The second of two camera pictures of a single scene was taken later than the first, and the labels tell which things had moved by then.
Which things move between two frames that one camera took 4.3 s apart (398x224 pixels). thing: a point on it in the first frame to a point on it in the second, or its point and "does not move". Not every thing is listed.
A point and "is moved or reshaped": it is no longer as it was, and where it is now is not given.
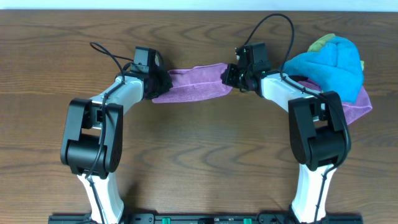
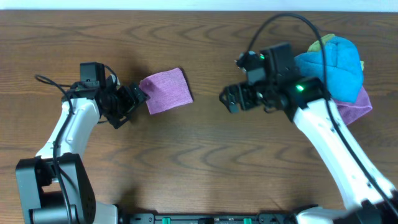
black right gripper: (232, 75) to (243, 97)
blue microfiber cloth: (336, 66) does not move
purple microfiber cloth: (196, 82) is moved or reshaped
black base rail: (204, 219) does not move
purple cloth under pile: (354, 110) does not move
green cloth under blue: (317, 45) does not move
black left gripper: (165, 83) to (129, 101)
